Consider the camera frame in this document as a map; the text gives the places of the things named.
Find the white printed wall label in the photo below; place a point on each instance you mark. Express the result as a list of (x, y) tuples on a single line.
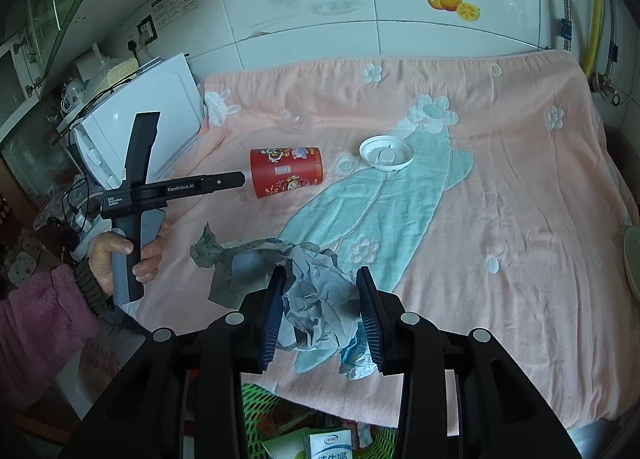
[(175, 1)]

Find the metal gas valve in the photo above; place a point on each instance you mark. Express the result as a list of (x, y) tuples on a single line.
[(607, 89)]

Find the white appliance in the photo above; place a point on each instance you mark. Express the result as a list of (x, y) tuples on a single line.
[(150, 89)]

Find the cardboard box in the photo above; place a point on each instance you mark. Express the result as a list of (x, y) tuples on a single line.
[(107, 364)]

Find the white plastic lid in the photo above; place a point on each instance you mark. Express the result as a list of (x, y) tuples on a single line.
[(375, 149)]

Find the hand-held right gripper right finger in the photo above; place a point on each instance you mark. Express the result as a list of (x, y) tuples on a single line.
[(370, 319)]

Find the blue and white milk carton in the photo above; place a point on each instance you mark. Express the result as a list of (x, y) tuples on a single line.
[(330, 446)]

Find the grey paper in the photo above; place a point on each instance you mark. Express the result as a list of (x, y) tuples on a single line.
[(315, 289)]

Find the red cartoon print paper cup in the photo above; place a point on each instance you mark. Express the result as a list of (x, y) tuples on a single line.
[(285, 171)]

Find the clear plastic cup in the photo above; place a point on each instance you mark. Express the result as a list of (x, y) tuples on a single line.
[(295, 121)]

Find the pink flowered blanket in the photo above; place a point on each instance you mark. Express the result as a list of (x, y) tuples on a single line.
[(500, 189)]

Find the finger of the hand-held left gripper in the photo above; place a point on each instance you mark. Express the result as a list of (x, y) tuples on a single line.
[(225, 181), (142, 144)]

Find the yellow gas pipe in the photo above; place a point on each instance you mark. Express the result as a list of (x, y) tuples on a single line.
[(595, 14)]

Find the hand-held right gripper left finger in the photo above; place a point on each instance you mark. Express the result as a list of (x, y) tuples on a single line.
[(272, 319)]

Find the person's left forearm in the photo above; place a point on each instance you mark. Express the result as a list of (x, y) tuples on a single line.
[(40, 319)]

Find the person's left hand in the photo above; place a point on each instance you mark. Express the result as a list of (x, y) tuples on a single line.
[(102, 259)]

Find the black wall socket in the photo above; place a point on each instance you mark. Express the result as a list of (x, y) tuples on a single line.
[(146, 29)]

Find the glass door cabinet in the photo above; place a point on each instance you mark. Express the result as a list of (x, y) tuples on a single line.
[(35, 14)]

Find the green plastic basket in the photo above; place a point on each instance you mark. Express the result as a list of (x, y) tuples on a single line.
[(255, 404)]

